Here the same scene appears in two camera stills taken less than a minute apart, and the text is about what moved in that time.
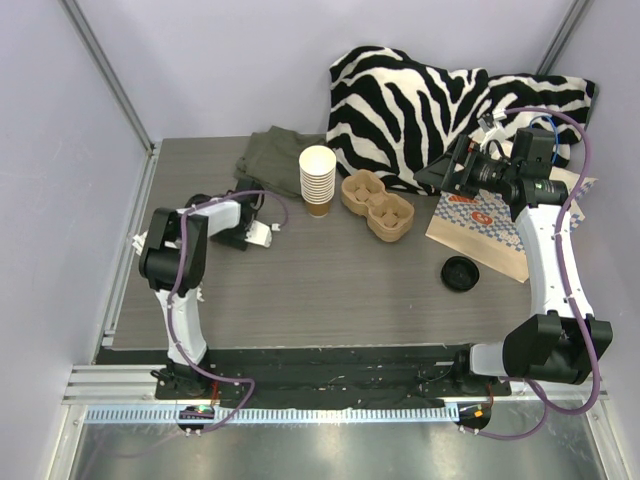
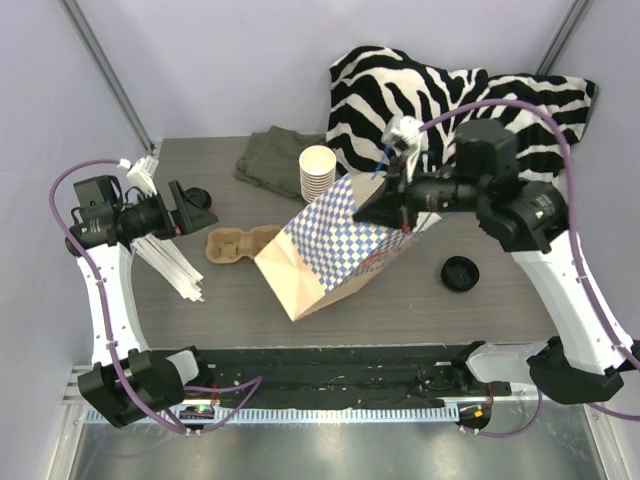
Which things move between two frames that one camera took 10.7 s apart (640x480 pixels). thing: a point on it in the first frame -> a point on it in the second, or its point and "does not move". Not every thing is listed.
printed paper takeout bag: (480, 229) -> (324, 254)
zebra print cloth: (391, 114) does not move
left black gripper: (239, 238) -> (174, 212)
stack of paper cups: (317, 164) does not move
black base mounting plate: (313, 378) does not move
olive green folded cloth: (271, 158) does not move
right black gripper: (461, 164) -> (398, 195)
